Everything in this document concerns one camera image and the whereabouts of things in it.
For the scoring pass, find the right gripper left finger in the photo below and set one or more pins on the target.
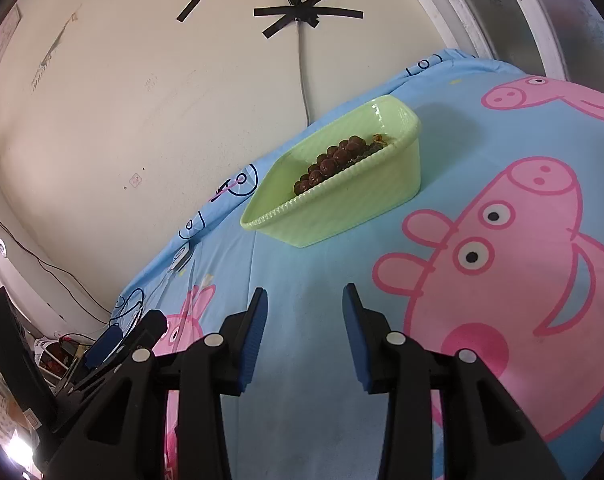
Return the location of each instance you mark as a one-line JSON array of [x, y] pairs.
[[119, 433]]

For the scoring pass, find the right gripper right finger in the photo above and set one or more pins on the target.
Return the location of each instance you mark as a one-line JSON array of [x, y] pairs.
[[485, 434]]

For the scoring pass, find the white charger box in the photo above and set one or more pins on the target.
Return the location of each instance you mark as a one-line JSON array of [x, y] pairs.
[[181, 258]]

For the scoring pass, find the Peppa Pig bed sheet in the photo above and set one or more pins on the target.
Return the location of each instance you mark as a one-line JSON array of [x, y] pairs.
[[501, 252]]

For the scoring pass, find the light green plastic basket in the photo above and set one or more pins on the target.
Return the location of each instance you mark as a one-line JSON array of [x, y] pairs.
[[380, 182]]

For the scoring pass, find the black tape cross on wall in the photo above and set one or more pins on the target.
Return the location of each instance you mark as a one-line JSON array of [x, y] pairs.
[[302, 11]]

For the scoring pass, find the white window frame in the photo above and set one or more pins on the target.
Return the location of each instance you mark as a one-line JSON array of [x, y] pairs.
[[562, 39]]

